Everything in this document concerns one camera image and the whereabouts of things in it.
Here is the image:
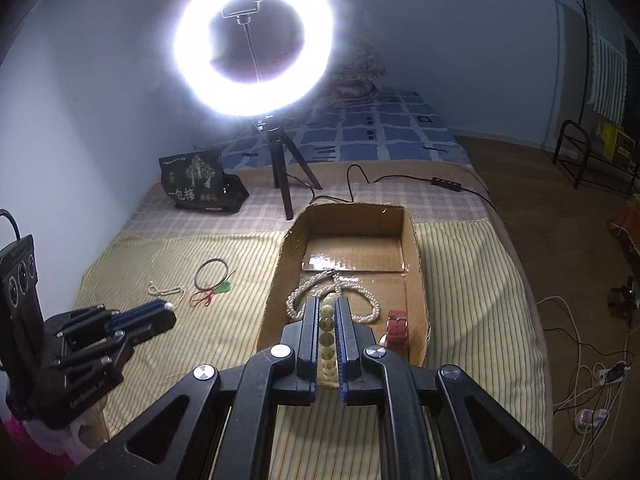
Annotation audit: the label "white cables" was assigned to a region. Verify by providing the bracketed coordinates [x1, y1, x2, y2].
[536, 294, 640, 467]

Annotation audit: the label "white plug adapter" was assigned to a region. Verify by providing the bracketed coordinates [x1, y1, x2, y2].
[574, 406, 612, 430]

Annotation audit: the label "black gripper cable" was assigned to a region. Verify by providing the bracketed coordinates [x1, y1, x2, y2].
[0, 208, 22, 242]

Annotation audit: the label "black cord ring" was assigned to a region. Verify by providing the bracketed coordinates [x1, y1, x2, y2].
[194, 258, 229, 291]

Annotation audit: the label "white power strip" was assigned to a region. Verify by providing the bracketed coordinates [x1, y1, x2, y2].
[592, 362, 629, 387]

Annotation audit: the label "person's left forearm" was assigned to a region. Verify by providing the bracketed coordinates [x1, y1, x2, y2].
[0, 411, 77, 480]

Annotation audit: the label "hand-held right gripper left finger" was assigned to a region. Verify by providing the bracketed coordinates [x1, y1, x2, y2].
[62, 296, 321, 480]

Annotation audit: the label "plaid bed sheet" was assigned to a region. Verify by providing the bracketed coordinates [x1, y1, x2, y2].
[127, 161, 495, 242]

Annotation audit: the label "long pearl necklace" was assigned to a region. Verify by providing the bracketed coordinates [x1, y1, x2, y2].
[286, 269, 383, 328]

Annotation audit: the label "small pearl bracelet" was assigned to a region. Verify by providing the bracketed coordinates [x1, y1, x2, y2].
[148, 282, 185, 299]

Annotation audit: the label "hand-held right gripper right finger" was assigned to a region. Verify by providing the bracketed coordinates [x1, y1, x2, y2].
[336, 297, 576, 480]

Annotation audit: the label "person's left hand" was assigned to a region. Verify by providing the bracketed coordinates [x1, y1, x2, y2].
[69, 399, 109, 455]

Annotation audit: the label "white ring light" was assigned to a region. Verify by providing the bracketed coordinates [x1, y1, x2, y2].
[172, 0, 347, 124]

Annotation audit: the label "black stand pole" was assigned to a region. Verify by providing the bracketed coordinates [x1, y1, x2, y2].
[574, 0, 595, 127]

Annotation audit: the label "red watch strap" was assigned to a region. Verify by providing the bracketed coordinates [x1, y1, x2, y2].
[384, 309, 409, 362]

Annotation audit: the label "orange cloth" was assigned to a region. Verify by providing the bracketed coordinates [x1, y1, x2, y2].
[607, 194, 640, 262]

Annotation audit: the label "phone holder clamp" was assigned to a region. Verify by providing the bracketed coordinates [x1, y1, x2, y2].
[219, 0, 264, 85]

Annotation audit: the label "cream bead bracelet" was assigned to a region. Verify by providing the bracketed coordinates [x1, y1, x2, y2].
[317, 296, 339, 382]

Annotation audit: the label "yellow box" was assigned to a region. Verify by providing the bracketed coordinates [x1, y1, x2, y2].
[599, 120, 640, 166]

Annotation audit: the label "cardboard box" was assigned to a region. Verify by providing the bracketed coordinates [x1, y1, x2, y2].
[256, 203, 432, 391]

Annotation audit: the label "black tripod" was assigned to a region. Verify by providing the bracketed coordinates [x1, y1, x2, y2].
[251, 114, 322, 221]

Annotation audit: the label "striped hanging cloth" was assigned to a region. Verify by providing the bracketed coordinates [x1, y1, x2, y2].
[581, 0, 632, 126]

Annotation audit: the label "blue checked blanket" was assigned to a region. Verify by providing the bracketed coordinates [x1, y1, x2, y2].
[220, 85, 474, 177]

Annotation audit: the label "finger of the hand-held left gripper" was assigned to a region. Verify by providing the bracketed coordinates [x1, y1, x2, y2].
[52, 311, 177, 370]
[55, 299, 174, 347]

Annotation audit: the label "black cable with switch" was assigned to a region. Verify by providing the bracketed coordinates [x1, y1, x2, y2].
[299, 163, 492, 207]

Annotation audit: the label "black metal rack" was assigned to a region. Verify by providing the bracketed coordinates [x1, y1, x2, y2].
[552, 119, 640, 191]

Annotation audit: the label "patterned brown pillow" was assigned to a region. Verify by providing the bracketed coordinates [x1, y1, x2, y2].
[320, 42, 389, 112]

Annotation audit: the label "black printed bag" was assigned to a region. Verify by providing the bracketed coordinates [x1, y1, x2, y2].
[158, 148, 250, 214]

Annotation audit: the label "yellow striped cloth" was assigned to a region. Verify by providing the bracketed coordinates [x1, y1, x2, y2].
[75, 219, 545, 480]

